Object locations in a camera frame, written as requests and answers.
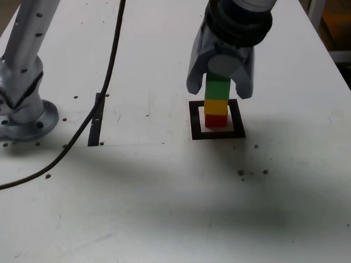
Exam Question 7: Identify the red cube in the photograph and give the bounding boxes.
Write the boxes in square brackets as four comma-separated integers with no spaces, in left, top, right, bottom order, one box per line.
[204,112,229,129]

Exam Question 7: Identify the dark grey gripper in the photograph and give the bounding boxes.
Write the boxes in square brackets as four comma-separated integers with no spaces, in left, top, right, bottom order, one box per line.
[183,18,258,102]

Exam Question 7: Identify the green cube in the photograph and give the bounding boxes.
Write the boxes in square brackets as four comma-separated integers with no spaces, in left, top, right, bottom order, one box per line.
[203,71,232,102]

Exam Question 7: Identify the black tape square outline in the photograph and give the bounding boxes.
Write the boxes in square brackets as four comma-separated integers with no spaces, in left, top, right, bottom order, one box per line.
[188,98,247,141]

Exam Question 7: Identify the white metal shelf frame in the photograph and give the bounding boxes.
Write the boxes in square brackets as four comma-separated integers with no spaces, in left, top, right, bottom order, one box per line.
[307,0,351,65]

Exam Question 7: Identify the black tape strip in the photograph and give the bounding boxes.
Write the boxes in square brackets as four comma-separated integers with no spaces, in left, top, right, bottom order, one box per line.
[85,92,109,148]

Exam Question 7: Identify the yellow cube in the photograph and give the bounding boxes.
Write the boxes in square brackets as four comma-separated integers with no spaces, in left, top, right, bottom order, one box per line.
[203,97,229,118]

